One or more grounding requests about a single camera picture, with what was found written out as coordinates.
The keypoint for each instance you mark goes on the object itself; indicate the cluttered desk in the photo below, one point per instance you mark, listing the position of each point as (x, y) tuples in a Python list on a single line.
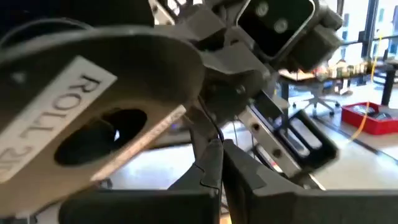
[(335, 73)]

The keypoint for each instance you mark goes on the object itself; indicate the office chair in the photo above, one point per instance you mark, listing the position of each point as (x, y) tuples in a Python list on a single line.
[(317, 96)]

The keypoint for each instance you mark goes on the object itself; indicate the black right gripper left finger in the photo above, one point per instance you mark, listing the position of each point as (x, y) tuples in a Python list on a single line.
[(140, 208)]

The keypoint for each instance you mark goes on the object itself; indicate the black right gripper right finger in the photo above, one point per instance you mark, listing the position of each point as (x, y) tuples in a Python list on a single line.
[(295, 208)]

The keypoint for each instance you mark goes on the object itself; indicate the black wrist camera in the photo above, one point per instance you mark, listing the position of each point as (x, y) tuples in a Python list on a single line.
[(273, 28)]

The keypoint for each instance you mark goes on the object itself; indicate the red floor bin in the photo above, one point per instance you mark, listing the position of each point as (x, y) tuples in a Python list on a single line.
[(373, 126)]

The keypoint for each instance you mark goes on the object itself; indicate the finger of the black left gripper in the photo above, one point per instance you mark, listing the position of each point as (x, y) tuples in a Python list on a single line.
[(203, 124), (326, 152)]

